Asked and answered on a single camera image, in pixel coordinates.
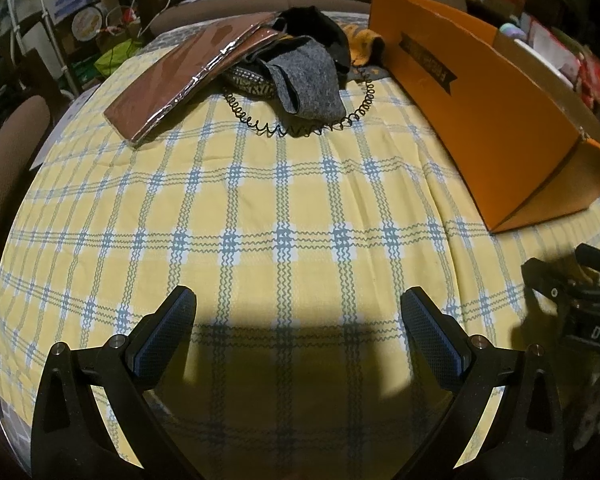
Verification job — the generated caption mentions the black cord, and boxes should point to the black cord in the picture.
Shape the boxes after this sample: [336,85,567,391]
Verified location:
[223,71,376,138]

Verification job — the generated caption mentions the grey felt cloth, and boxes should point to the grey felt cloth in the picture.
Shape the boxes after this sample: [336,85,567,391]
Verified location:
[258,36,346,124]

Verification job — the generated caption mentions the black patterned headband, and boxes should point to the black patterned headband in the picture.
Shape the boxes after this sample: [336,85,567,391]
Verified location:
[222,6,351,100]

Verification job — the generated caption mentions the orange cardboard box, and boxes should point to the orange cardboard box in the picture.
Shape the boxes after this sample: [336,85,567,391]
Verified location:
[370,0,600,233]

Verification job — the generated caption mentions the yellow plaid tablecloth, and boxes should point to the yellow plaid tablecloth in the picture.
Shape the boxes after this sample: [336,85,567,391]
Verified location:
[0,27,600,480]

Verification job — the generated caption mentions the brown chair backrest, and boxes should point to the brown chair backrest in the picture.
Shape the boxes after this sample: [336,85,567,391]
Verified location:
[0,96,52,234]

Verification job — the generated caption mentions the green bag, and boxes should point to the green bag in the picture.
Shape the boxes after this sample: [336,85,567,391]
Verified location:
[94,39,140,78]

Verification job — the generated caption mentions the round tin with label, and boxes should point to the round tin with label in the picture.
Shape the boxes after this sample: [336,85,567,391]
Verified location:
[71,6,104,42]

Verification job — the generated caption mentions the white metal rack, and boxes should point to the white metal rack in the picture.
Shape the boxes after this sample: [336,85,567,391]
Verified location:
[5,0,81,102]

